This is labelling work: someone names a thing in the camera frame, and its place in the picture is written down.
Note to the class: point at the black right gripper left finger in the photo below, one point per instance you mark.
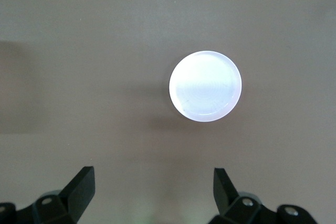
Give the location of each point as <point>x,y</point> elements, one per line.
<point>76,197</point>

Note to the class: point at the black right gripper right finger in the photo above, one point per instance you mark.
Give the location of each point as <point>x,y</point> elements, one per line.
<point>228,197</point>

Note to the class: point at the pale pink round plate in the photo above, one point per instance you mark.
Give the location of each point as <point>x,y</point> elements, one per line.
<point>204,87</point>

